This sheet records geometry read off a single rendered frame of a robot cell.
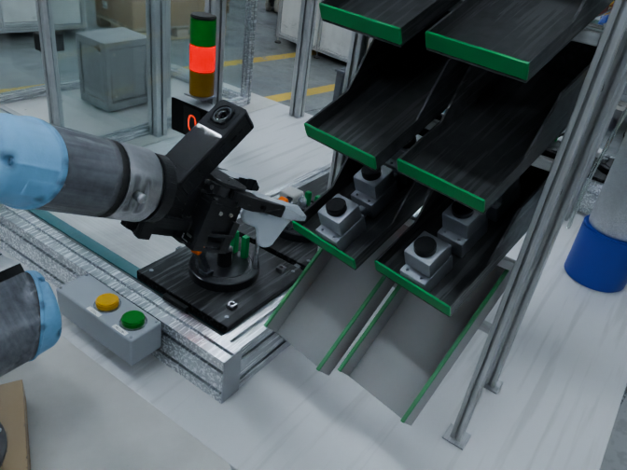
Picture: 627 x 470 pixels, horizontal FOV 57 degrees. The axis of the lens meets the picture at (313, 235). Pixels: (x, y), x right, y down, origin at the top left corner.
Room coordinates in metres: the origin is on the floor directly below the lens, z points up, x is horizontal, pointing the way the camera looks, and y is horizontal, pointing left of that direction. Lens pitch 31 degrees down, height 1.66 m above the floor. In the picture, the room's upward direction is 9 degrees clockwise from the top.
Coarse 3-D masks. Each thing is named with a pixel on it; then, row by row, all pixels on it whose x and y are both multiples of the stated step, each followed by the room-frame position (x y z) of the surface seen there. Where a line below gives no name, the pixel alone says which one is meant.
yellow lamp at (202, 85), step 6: (192, 72) 1.11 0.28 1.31; (192, 78) 1.11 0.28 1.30; (198, 78) 1.11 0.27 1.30; (204, 78) 1.11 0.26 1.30; (210, 78) 1.12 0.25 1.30; (192, 84) 1.11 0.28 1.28; (198, 84) 1.11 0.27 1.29; (204, 84) 1.11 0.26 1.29; (210, 84) 1.12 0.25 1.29; (192, 90) 1.11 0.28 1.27; (198, 90) 1.11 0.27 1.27; (204, 90) 1.11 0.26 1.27; (210, 90) 1.12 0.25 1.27; (198, 96) 1.11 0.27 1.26; (204, 96) 1.11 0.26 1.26; (210, 96) 1.12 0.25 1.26
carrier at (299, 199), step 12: (288, 192) 1.28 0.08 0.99; (300, 192) 1.29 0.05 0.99; (300, 204) 1.14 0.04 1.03; (240, 228) 1.10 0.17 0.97; (252, 228) 1.11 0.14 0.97; (288, 228) 1.10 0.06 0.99; (252, 240) 1.07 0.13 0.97; (276, 240) 1.08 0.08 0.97; (288, 240) 1.09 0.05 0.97; (300, 240) 1.09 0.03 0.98; (276, 252) 1.04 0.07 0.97; (288, 252) 1.04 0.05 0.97; (300, 252) 1.05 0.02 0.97; (312, 252) 1.05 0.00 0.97; (300, 264) 1.00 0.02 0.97
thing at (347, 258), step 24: (360, 168) 0.87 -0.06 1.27; (336, 192) 0.83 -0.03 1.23; (408, 192) 0.76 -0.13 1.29; (312, 216) 0.80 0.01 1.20; (384, 216) 0.78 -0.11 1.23; (408, 216) 0.77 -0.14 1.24; (312, 240) 0.75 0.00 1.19; (360, 240) 0.74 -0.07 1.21; (384, 240) 0.73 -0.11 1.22; (360, 264) 0.70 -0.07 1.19
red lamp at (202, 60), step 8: (192, 48) 1.11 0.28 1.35; (200, 48) 1.11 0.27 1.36; (208, 48) 1.12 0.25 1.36; (192, 56) 1.11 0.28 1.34; (200, 56) 1.11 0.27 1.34; (208, 56) 1.12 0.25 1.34; (192, 64) 1.11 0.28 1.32; (200, 64) 1.11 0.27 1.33; (208, 64) 1.12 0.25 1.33; (200, 72) 1.11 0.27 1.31; (208, 72) 1.12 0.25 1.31
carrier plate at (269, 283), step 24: (240, 240) 1.06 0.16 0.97; (168, 264) 0.93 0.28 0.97; (264, 264) 0.98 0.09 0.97; (288, 264) 0.99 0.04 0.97; (168, 288) 0.85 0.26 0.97; (192, 288) 0.87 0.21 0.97; (264, 288) 0.90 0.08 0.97; (192, 312) 0.82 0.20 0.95; (216, 312) 0.81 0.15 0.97; (240, 312) 0.82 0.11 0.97
